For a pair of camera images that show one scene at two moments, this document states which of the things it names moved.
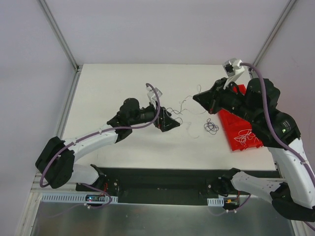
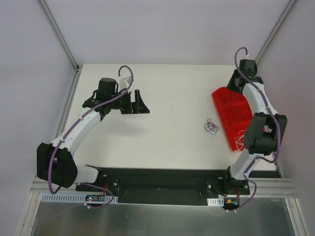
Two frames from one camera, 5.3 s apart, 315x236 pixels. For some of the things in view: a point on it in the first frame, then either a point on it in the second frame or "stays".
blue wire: [210, 127] stays
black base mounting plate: [155, 185] stays
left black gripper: [161, 118] -> [134, 102]
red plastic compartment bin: [238, 130] stays
